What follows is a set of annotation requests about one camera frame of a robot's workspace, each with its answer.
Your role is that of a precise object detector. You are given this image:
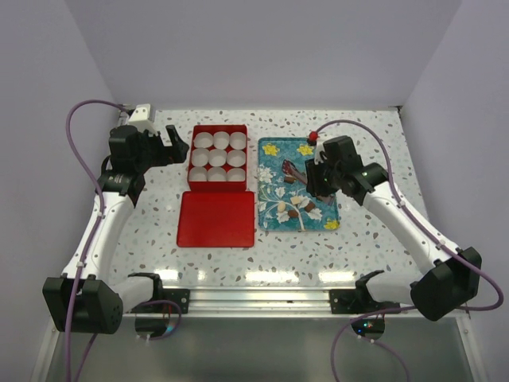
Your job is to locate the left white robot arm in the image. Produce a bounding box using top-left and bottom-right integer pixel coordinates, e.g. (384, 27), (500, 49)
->
(42, 125), (189, 334)

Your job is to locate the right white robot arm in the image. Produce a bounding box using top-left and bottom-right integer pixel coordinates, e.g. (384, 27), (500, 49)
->
(282, 136), (482, 322)

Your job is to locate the red chocolate box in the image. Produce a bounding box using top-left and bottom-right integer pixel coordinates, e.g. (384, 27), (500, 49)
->
(187, 125), (247, 193)

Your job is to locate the white paper cup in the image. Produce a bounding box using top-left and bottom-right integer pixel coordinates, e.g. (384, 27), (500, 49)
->
(227, 150), (247, 168)
(193, 132), (214, 149)
(227, 168), (246, 182)
(191, 148), (209, 167)
(213, 131), (230, 150)
(207, 167), (227, 182)
(208, 149), (227, 167)
(229, 131), (247, 150)
(188, 167), (208, 182)

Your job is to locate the teal floral tray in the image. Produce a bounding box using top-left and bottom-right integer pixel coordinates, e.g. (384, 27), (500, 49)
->
(257, 137), (340, 232)

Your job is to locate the red box lid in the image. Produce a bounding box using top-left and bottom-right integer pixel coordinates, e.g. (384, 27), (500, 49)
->
(177, 191), (255, 248)

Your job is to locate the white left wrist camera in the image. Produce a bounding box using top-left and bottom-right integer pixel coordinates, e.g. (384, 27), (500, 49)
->
(127, 103), (157, 134)

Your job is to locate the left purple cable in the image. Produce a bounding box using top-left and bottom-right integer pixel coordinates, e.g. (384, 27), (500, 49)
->
(63, 99), (182, 382)

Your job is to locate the purple cable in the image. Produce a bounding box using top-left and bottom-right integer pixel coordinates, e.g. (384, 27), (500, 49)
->
(313, 119), (505, 382)
(63, 99), (182, 382)

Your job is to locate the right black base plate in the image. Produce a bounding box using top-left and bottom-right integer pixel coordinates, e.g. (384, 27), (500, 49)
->
(328, 289), (400, 314)

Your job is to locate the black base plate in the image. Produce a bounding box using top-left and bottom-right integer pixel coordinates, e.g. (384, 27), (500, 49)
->
(131, 288), (191, 314)
(328, 289), (400, 314)

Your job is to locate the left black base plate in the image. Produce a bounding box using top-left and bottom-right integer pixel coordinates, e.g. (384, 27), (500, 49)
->
(131, 288), (191, 314)

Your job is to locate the aluminium mounting rail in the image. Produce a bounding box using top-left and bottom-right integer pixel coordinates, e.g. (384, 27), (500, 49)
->
(122, 283), (471, 318)

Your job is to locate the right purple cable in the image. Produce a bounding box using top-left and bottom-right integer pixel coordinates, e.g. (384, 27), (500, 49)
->
(313, 119), (505, 382)

